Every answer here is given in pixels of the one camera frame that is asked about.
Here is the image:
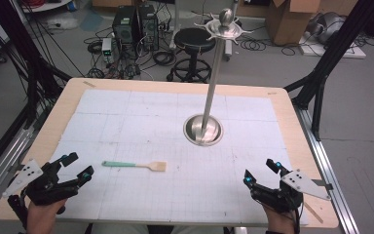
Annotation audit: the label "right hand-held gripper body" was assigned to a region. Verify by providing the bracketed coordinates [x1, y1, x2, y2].
[249, 169, 334, 215]

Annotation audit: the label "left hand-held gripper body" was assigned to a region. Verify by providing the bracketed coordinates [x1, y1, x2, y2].
[2, 158, 80, 228]

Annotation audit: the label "wooden spatula with green handle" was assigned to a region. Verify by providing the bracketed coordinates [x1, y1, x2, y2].
[101, 160, 168, 173]

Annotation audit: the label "steel utensil stand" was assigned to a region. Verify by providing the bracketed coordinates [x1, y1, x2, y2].
[182, 7, 255, 147]

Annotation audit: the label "person's left hand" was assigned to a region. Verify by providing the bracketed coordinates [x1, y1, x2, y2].
[25, 198, 68, 234]

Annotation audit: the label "person's right hand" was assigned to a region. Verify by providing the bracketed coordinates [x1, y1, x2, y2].
[262, 204, 299, 234]

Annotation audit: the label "white grid paper mat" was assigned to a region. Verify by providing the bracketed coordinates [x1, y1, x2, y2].
[49, 89, 310, 227]

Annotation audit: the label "small bench power supply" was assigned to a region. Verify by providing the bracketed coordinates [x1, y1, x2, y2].
[100, 37, 115, 64]

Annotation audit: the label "white flat board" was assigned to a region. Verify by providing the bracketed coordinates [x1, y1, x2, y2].
[298, 31, 367, 59]

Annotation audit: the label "brown cardboard box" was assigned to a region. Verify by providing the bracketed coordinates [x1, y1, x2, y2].
[265, 0, 323, 47]

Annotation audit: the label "black computer tower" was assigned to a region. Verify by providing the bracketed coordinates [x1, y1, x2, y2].
[111, 5, 138, 44]
[137, 4, 161, 52]

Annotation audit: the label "grey helmet-like device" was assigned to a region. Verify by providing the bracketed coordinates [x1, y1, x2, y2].
[306, 12, 348, 45]

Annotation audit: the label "black round stool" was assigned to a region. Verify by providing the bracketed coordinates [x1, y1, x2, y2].
[166, 26, 217, 84]

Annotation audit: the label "white round table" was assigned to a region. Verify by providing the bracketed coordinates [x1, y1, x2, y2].
[20, 0, 74, 14]

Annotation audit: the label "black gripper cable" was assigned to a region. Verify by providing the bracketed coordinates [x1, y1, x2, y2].
[292, 209, 304, 234]

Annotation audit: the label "aluminium rail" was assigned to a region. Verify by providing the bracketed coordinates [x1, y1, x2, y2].
[0, 124, 35, 214]
[293, 104, 360, 234]

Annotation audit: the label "black metal frame struts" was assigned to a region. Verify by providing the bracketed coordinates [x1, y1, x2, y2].
[0, 0, 73, 130]
[283, 0, 374, 142]

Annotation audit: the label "coiled black cable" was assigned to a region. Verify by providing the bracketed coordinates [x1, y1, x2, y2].
[240, 36, 268, 52]
[151, 50, 177, 67]
[86, 40, 104, 56]

